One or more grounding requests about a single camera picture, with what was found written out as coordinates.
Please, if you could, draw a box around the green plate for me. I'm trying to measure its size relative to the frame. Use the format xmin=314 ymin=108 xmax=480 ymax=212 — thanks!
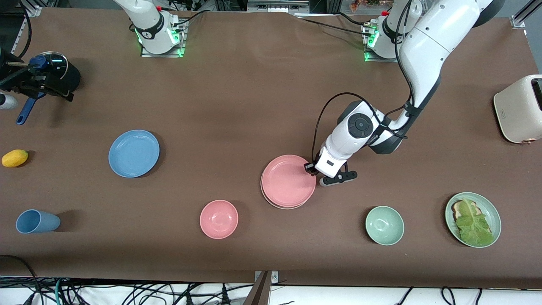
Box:
xmin=445 ymin=192 xmax=502 ymax=248

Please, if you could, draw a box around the black pot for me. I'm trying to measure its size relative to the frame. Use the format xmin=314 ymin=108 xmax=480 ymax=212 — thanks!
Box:
xmin=40 ymin=53 xmax=81 ymax=96

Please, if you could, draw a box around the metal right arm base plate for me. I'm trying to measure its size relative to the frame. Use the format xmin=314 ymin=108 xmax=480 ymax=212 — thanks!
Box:
xmin=141 ymin=19 xmax=187 ymax=58

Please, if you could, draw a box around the glass lid with blue knob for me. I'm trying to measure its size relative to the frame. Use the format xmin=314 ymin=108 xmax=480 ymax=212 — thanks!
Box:
xmin=26 ymin=51 xmax=69 ymax=86

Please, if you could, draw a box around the blue utensil handle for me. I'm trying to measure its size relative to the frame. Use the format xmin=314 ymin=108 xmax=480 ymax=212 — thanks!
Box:
xmin=16 ymin=91 xmax=47 ymax=126

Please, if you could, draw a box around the pink shallow plate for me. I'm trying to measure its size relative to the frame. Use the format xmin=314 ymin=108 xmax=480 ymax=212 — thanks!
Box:
xmin=261 ymin=155 xmax=317 ymax=208

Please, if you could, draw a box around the black hanging cable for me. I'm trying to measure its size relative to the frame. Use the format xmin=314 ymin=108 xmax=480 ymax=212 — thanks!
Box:
xmin=16 ymin=0 xmax=33 ymax=60

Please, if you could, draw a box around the cream toaster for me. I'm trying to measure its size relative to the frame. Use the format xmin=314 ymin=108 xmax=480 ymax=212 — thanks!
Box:
xmin=494 ymin=75 xmax=542 ymax=144

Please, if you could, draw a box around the yellow lemon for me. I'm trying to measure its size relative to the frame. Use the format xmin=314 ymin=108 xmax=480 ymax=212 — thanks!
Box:
xmin=1 ymin=149 xmax=29 ymax=168

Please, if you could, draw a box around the green lettuce leaf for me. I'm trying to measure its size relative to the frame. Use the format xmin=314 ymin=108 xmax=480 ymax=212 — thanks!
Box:
xmin=455 ymin=198 xmax=495 ymax=247

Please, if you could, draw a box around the black base cable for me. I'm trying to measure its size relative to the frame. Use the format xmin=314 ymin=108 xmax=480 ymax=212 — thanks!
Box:
xmin=173 ymin=9 xmax=209 ymax=27
xmin=296 ymin=12 xmax=367 ymax=35

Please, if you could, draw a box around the aluminium frame bar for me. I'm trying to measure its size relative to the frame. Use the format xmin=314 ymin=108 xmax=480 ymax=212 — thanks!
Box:
xmin=247 ymin=0 xmax=310 ymax=13

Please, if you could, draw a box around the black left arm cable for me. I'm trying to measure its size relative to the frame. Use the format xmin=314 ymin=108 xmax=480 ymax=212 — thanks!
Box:
xmin=311 ymin=0 xmax=424 ymax=170

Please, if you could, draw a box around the green bowl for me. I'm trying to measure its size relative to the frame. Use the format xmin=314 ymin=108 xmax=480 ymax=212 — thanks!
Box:
xmin=365 ymin=206 xmax=405 ymax=246

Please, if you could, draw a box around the beige shallow plate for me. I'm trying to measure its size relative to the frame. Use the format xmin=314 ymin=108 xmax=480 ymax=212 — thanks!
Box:
xmin=260 ymin=178 xmax=315 ymax=210

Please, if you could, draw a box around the toasted bread slice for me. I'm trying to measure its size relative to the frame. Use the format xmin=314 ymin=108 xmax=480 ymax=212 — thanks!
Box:
xmin=451 ymin=200 xmax=479 ymax=221

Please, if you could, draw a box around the blue cup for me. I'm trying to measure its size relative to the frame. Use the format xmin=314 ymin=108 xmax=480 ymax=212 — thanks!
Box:
xmin=16 ymin=209 xmax=61 ymax=234

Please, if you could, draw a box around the blue shallow plate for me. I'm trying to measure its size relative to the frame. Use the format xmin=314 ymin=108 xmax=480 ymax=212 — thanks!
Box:
xmin=108 ymin=130 xmax=160 ymax=178

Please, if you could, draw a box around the brown table cover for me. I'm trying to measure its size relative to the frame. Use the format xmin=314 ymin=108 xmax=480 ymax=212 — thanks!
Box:
xmin=0 ymin=8 xmax=542 ymax=289

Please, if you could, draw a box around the pink bowl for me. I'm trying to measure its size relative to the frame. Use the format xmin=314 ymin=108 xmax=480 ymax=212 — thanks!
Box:
xmin=199 ymin=200 xmax=239 ymax=239

